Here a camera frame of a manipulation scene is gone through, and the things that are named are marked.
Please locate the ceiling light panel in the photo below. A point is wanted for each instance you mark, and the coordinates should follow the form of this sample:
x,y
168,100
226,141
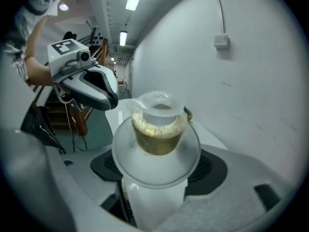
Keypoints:
x,y
123,38

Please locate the person's left forearm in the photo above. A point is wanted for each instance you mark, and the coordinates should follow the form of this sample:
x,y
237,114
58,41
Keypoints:
x,y
38,71

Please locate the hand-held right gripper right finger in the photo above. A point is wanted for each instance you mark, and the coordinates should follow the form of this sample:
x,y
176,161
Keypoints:
x,y
236,202

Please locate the round ceiling lamp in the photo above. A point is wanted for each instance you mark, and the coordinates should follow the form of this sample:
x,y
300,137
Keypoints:
x,y
63,7

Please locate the clear glass cup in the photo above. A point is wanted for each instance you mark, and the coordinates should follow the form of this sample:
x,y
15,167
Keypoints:
x,y
157,139

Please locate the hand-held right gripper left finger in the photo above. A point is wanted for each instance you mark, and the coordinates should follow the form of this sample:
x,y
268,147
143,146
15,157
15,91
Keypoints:
x,y
84,178

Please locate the white wall conduit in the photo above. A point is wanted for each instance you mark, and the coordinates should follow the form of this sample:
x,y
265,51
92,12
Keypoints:
x,y
220,8

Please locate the person's black white patterned shirt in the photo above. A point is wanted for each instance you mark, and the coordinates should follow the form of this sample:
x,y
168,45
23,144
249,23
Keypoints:
x,y
26,13

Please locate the wooden stair railing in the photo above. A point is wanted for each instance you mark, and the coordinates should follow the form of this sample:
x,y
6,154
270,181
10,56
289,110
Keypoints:
x,y
82,120

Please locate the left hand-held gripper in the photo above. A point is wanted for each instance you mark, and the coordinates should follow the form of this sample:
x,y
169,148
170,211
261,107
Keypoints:
x,y
62,62

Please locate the person's black trousers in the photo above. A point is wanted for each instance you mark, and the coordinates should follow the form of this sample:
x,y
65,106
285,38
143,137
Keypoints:
x,y
38,127

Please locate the white wall switch box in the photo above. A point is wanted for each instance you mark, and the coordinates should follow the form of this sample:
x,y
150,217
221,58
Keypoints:
x,y
220,40

